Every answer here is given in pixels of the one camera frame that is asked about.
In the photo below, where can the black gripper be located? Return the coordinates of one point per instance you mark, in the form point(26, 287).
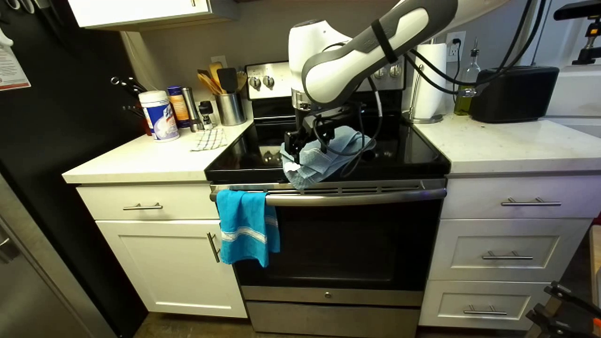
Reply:
point(329, 131)

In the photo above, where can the light blue towel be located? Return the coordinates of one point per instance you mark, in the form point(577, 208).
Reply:
point(314, 164)

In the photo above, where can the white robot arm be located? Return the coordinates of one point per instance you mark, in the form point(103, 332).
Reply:
point(327, 67)

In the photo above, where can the paper towel roll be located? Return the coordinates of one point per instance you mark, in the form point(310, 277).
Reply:
point(428, 87)

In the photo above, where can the bright blue striped towel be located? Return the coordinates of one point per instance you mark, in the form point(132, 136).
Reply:
point(248, 228)

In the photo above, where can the black glass-top oven range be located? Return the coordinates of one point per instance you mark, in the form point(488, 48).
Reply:
point(340, 271)

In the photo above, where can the steel utensil crock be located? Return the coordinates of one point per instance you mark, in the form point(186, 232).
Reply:
point(229, 110)

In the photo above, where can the brown spice bottle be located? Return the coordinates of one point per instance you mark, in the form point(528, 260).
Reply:
point(179, 106)

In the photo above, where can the olive oil bottle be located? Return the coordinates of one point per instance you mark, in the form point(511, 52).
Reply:
point(466, 91)

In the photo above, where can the disinfecting wipes canister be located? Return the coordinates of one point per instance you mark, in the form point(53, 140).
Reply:
point(158, 114)

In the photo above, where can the white left base cabinet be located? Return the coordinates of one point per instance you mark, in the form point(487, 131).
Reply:
point(165, 238)

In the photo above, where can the black toaster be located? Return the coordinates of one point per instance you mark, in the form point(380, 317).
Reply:
point(519, 95)

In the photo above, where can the white right drawer cabinet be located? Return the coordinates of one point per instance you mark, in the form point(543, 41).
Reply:
point(500, 243)

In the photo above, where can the white upper cabinet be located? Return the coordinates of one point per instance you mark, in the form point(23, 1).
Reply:
point(103, 14)

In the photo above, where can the black refrigerator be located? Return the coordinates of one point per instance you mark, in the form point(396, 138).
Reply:
point(66, 116)

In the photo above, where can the steel oven door handle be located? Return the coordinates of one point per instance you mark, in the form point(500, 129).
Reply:
point(349, 198)

